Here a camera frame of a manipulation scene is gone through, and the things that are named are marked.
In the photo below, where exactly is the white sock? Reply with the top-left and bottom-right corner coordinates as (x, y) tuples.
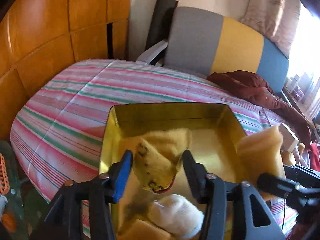
(147, 194), (204, 239)

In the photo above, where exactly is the yellow sponge chunk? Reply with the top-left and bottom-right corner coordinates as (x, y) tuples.
(281, 142), (307, 167)

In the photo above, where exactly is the white cardboard box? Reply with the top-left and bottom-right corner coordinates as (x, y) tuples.
(279, 123), (299, 152)

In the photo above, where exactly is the gold tray with maroon rim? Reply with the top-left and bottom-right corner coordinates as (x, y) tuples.
(98, 102), (249, 240)

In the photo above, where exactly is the red blanket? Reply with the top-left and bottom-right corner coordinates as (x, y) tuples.
(308, 142), (320, 172)

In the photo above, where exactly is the striped pink green bedspread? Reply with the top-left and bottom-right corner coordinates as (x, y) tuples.
(10, 58), (301, 238)

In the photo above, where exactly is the wooden side shelf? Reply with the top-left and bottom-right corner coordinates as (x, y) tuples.
(285, 73), (319, 132)

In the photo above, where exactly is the maroon puffer jacket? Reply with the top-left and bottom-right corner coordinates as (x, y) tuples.
(207, 70), (311, 146)

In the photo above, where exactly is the orange plastic rack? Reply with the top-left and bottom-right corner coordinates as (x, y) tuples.
(0, 154), (10, 195)

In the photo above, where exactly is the grey yellow blue chair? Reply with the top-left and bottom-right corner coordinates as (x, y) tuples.
(137, 7), (289, 93)

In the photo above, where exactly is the black rolled mat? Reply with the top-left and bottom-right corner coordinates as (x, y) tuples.
(145, 0), (178, 50)

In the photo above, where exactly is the orange wooden wardrobe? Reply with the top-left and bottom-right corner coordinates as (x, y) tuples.
(1, 0), (131, 140)

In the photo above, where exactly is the pink patterned curtain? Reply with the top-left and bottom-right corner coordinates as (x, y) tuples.
(240, 0), (300, 57)

